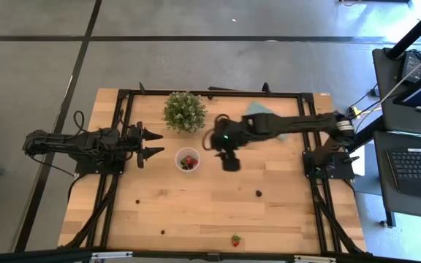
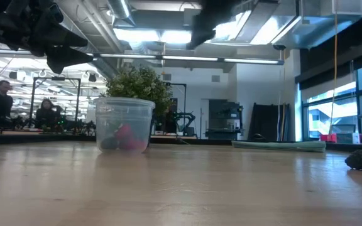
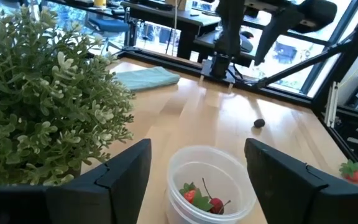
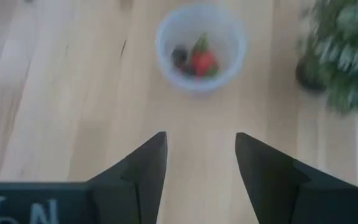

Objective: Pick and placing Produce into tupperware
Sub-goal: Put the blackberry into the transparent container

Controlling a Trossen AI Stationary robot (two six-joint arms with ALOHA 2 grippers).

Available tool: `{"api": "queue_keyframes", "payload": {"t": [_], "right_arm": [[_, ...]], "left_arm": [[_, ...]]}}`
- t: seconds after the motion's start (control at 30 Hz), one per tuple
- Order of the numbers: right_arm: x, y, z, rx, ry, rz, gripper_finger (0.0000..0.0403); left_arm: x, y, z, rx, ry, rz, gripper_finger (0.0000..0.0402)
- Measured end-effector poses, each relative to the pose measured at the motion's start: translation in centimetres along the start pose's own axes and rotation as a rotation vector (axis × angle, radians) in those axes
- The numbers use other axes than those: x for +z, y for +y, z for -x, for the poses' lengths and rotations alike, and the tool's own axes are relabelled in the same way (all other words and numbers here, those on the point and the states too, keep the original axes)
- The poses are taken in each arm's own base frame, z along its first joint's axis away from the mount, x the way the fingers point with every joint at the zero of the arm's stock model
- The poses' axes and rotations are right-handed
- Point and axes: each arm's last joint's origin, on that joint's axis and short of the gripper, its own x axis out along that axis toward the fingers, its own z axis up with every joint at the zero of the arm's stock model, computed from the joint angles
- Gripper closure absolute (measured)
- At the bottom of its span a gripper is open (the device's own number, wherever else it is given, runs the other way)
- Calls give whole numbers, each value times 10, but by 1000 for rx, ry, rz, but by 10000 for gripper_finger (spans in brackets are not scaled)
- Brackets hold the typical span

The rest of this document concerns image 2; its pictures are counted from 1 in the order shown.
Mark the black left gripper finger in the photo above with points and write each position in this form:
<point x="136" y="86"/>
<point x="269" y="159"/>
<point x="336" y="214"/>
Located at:
<point x="68" y="58"/>
<point x="66" y="38"/>

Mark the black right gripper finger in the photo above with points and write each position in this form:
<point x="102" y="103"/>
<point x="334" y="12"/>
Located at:
<point x="210" y="19"/>

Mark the dark blackberry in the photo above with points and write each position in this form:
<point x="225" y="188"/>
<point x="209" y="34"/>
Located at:
<point x="361" y="160"/>

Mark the long ceiling light bar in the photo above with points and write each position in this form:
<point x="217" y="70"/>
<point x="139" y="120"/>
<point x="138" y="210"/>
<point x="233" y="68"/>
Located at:
<point x="187" y="58"/>

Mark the seated person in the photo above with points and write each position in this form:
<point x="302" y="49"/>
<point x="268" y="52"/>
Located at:
<point x="46" y="116"/>
<point x="3" y="103"/>

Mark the small green potted plant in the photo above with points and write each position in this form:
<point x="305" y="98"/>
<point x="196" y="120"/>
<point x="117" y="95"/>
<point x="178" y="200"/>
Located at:
<point x="137" y="83"/>

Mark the clear round plastic container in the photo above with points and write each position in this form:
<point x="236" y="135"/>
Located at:
<point x="124" y="110"/>

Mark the black background cabinet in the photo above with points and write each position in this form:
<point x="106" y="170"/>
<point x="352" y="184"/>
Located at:
<point x="225" y="119"/>

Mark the black background robot rig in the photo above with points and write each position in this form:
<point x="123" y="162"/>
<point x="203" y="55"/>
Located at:
<point x="188" y="130"/>

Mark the black background panel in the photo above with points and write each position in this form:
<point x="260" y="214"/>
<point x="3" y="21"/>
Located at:
<point x="269" y="122"/>

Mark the folded teal cloth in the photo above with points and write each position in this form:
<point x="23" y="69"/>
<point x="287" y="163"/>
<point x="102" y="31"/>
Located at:
<point x="278" y="146"/>

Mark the large window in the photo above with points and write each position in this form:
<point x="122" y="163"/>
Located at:
<point x="332" y="113"/>

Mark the red box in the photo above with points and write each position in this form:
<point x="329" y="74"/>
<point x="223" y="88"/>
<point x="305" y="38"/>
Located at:
<point x="328" y="138"/>

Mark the black background frame stand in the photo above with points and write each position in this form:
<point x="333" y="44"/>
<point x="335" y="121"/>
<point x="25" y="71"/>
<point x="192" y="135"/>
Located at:
<point x="55" y="78"/>

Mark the silver ventilation duct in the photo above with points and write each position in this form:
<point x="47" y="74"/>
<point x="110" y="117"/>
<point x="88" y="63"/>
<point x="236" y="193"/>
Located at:
<point x="294" y="28"/>

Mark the black aluminium table frame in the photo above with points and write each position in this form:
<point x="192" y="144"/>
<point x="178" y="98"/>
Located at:
<point x="42" y="138"/>

